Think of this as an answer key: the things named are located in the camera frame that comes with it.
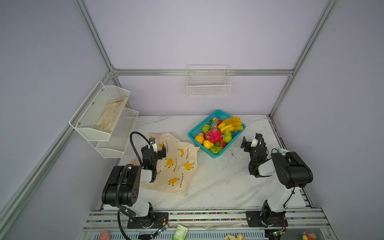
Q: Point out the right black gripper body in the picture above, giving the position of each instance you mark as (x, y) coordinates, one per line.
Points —
(250, 144)

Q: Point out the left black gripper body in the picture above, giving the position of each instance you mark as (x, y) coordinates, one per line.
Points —
(157, 151)

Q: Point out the cream banana print plastic bag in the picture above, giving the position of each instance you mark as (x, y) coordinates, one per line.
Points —
(177, 170)

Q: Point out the pink fake dragon fruit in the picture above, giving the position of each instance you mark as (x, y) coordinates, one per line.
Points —
(214, 136)

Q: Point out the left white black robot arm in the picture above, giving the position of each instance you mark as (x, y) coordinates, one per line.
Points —
(122, 188)

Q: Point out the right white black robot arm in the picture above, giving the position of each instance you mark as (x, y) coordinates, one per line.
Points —
(292, 173)

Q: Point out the green fake pear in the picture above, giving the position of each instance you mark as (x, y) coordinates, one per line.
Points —
(227, 136)

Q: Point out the yellow fake banana bunch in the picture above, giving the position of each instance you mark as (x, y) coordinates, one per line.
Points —
(233, 124)

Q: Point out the yellow fake lemon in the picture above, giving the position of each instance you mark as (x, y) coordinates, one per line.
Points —
(207, 144)

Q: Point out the green fake apple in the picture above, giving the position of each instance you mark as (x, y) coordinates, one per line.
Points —
(206, 128)

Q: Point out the orange fake fruit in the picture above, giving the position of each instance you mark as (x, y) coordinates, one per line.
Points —
(200, 139)

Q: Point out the colourful tissue pack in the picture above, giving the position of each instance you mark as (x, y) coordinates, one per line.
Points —
(283, 151)

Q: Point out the lower white mesh shelf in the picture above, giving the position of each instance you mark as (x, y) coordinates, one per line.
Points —
(116, 146)

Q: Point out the white mesh shelf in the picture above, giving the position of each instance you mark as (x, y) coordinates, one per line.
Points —
(84, 120)
(116, 146)

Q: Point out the beige cloth in shelf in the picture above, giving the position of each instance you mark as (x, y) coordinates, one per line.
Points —
(110, 115)

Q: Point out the upper white mesh shelf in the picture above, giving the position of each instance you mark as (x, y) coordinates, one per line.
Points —
(84, 120)

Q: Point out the green white packet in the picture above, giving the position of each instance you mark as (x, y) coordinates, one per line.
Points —
(180, 233)

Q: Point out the red yellow toy figure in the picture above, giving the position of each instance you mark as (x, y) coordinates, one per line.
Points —
(308, 236)

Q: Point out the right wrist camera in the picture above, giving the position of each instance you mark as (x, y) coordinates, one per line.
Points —
(257, 141)

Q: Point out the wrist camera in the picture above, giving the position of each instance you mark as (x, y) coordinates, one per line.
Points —
(257, 141)
(153, 144)

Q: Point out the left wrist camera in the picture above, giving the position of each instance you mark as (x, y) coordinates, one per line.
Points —
(153, 144)

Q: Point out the white wire wall basket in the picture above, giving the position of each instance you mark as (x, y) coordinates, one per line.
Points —
(208, 85)

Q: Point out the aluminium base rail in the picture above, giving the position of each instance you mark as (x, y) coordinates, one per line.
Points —
(217, 224)

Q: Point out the aluminium frame back bar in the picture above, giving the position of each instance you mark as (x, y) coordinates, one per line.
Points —
(185, 72)

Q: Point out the beige toy below rail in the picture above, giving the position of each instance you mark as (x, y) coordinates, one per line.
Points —
(236, 237)

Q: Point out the pink toy below rail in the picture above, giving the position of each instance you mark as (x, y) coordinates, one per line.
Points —
(105, 235)

